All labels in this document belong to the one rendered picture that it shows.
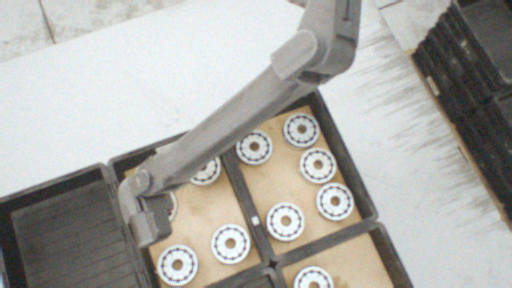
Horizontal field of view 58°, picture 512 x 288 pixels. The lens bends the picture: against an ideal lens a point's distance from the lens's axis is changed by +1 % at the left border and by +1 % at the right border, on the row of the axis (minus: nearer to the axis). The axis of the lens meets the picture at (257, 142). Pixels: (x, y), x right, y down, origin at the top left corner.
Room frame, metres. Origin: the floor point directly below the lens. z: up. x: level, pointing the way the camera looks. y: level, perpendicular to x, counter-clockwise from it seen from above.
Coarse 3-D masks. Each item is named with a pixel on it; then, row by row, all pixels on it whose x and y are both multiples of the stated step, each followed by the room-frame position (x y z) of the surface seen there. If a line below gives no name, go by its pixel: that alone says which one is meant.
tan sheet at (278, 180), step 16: (304, 112) 0.52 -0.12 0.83; (256, 128) 0.44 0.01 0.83; (272, 128) 0.45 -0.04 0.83; (272, 144) 0.40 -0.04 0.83; (320, 144) 0.43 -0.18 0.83; (272, 160) 0.36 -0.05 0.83; (288, 160) 0.36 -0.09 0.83; (256, 176) 0.30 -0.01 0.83; (272, 176) 0.31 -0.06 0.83; (288, 176) 0.32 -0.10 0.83; (336, 176) 0.34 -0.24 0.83; (256, 192) 0.26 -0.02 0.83; (272, 192) 0.26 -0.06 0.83; (288, 192) 0.27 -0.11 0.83; (304, 192) 0.28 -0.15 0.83; (304, 208) 0.23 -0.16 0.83; (288, 224) 0.18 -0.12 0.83; (320, 224) 0.20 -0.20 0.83; (336, 224) 0.20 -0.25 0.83; (272, 240) 0.14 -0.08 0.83; (304, 240) 0.15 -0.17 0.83
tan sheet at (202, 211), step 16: (128, 176) 0.25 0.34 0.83; (224, 176) 0.29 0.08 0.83; (176, 192) 0.22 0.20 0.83; (192, 192) 0.23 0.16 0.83; (208, 192) 0.24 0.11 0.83; (224, 192) 0.24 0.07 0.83; (192, 208) 0.19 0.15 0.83; (208, 208) 0.19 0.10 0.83; (224, 208) 0.20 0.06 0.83; (240, 208) 0.21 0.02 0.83; (176, 224) 0.14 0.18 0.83; (192, 224) 0.14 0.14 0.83; (208, 224) 0.15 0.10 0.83; (224, 224) 0.16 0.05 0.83; (240, 224) 0.16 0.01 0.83; (176, 240) 0.10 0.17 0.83; (192, 240) 0.10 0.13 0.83; (208, 240) 0.11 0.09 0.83; (208, 256) 0.07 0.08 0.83; (256, 256) 0.09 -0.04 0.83; (208, 272) 0.03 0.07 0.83; (224, 272) 0.03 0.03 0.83
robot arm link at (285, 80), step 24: (288, 48) 0.29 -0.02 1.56; (312, 48) 0.29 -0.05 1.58; (264, 72) 0.29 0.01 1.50; (288, 72) 0.27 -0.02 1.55; (312, 72) 0.30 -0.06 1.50; (240, 96) 0.26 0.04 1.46; (264, 96) 0.26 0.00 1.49; (288, 96) 0.26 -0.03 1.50; (216, 120) 0.24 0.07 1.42; (240, 120) 0.23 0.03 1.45; (264, 120) 0.24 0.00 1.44; (192, 144) 0.20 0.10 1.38; (216, 144) 0.20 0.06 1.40; (144, 168) 0.17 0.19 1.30; (168, 168) 0.17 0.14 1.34; (192, 168) 0.17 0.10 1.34; (144, 192) 0.13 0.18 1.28
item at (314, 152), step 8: (312, 152) 0.39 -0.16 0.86; (320, 152) 0.39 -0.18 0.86; (328, 152) 0.40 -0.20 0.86; (304, 160) 0.36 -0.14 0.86; (328, 160) 0.37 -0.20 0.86; (304, 168) 0.34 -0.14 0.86; (328, 168) 0.35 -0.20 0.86; (304, 176) 0.32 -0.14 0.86; (312, 176) 0.32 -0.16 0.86; (320, 176) 0.32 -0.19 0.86; (328, 176) 0.33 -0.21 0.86
